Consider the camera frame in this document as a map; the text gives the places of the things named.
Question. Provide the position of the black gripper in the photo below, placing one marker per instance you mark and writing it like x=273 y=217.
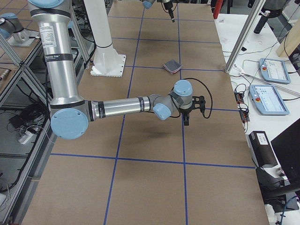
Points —
x=168 y=6
x=185 y=111

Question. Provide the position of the pink and grey towel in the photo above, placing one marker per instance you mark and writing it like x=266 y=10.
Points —
x=172 y=66

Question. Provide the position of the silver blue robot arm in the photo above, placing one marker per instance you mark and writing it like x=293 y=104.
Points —
x=71 y=113
x=149 y=3

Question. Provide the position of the near teach pendant tablet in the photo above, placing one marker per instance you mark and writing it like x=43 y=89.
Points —
x=267 y=100

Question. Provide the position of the teach pendant tablet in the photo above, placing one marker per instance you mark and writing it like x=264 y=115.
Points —
x=267 y=100
x=274 y=71

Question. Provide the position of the dark brown box with label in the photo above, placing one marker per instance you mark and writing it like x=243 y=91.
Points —
x=262 y=150

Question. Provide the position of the black cylinder bottle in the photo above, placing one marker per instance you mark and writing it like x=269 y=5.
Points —
x=263 y=19

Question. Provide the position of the far teach pendant tablet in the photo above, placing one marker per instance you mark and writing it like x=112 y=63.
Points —
x=274 y=71

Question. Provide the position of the black monitor with stand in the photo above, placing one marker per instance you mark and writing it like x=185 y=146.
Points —
x=277 y=191

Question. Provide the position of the white power strip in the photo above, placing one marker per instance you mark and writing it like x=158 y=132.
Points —
x=25 y=137

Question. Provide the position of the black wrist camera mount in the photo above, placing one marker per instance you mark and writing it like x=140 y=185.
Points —
x=198 y=102

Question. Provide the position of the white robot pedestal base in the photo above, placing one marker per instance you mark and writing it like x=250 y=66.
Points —
x=106 y=61

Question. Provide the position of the aluminium frame post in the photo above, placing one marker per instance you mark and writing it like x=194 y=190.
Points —
x=243 y=34

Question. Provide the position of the aluminium side frame rail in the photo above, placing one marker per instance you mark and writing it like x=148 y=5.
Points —
x=23 y=95

